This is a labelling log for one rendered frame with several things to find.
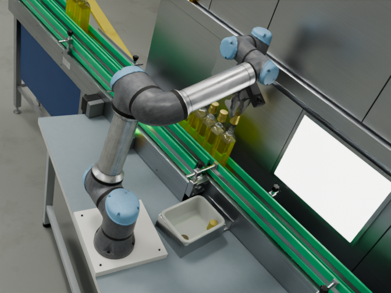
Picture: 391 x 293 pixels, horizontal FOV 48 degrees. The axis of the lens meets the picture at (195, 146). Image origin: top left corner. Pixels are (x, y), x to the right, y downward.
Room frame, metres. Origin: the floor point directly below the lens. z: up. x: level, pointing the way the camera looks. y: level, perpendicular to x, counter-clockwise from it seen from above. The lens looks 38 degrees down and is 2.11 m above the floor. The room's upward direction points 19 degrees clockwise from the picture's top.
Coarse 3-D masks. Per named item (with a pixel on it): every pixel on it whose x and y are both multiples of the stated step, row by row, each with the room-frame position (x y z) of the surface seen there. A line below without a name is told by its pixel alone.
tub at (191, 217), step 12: (180, 204) 1.23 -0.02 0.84; (192, 204) 1.28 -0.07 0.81; (204, 204) 1.29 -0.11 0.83; (168, 216) 1.18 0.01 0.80; (180, 216) 1.23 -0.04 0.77; (192, 216) 1.25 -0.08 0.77; (204, 216) 1.27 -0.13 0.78; (216, 216) 1.24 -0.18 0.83; (180, 228) 1.17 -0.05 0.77; (192, 228) 1.19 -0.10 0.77; (204, 228) 1.21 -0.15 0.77; (216, 228) 1.17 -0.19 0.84; (192, 240) 1.07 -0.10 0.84
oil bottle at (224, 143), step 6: (222, 132) 1.46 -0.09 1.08; (222, 138) 1.43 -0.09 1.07; (228, 138) 1.43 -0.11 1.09; (234, 138) 1.45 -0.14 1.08; (216, 144) 1.44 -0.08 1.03; (222, 144) 1.43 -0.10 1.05; (228, 144) 1.42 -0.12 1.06; (216, 150) 1.44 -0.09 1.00; (222, 150) 1.42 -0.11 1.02; (228, 150) 1.44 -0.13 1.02; (216, 156) 1.43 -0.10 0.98; (222, 156) 1.42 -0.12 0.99; (228, 156) 1.45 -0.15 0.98; (222, 162) 1.43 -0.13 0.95
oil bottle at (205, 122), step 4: (204, 116) 1.52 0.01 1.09; (200, 120) 1.51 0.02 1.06; (204, 120) 1.50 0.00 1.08; (208, 120) 1.50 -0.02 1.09; (212, 120) 1.51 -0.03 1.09; (200, 124) 1.51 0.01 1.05; (204, 124) 1.50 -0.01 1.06; (208, 124) 1.49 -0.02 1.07; (200, 128) 1.50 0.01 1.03; (204, 128) 1.49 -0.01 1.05; (196, 132) 1.51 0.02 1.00; (200, 132) 1.50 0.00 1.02; (204, 132) 1.49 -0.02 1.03; (196, 136) 1.51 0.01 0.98; (200, 136) 1.50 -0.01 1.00; (204, 136) 1.49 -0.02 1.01; (196, 140) 1.51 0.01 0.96; (200, 140) 1.49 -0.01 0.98; (200, 144) 1.49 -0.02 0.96
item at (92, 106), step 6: (84, 96) 1.71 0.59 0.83; (90, 96) 1.73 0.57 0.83; (96, 96) 1.75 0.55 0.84; (84, 102) 1.69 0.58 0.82; (90, 102) 1.68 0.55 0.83; (96, 102) 1.70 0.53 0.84; (102, 102) 1.71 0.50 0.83; (84, 108) 1.69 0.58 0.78; (90, 108) 1.66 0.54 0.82; (96, 108) 1.69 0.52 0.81; (102, 108) 1.72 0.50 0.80; (90, 114) 1.66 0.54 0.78; (96, 114) 1.69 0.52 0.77
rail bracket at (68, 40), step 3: (69, 30) 1.97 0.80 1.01; (69, 33) 1.95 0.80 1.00; (72, 33) 1.97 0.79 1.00; (69, 36) 1.96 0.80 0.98; (66, 39) 1.96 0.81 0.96; (69, 39) 1.96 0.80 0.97; (72, 39) 1.97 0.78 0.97; (60, 42) 1.92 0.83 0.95; (66, 42) 1.95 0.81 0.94; (69, 42) 1.95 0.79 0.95; (72, 42) 1.97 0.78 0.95; (69, 45) 1.96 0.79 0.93; (69, 48) 1.96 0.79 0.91; (66, 51) 1.95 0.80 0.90; (69, 51) 1.96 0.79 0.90; (69, 54) 1.96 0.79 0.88
